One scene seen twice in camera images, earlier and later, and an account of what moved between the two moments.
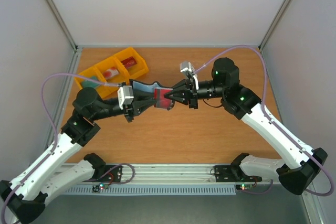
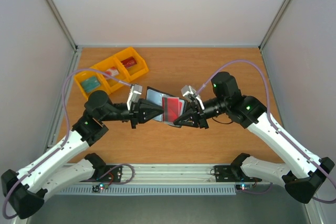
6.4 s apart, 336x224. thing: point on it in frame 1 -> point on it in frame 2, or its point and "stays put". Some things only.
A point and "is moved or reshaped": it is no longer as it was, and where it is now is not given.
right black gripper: x=192 y=95 -> x=199 y=113
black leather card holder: x=141 y=89 is moved or reshaped
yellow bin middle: x=111 y=71 stays put
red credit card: x=162 y=102 -> x=172 y=108
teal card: x=88 y=83 stays put
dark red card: x=129 y=62 stays put
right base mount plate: x=233 y=173 stays put
